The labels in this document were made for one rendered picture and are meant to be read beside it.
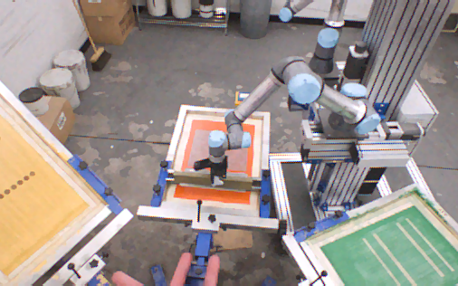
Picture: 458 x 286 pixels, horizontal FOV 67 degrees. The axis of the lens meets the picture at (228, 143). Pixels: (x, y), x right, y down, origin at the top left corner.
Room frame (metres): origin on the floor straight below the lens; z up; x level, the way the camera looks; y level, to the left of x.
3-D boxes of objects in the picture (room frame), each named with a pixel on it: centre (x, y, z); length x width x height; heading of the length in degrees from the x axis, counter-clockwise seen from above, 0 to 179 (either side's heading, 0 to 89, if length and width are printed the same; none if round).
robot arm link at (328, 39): (1.83, -0.56, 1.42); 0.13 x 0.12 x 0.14; 159
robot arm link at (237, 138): (1.10, -0.04, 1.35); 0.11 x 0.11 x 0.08; 12
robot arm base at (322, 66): (1.83, -0.56, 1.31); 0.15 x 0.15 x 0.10
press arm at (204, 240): (0.75, 0.10, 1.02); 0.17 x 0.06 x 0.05; 176
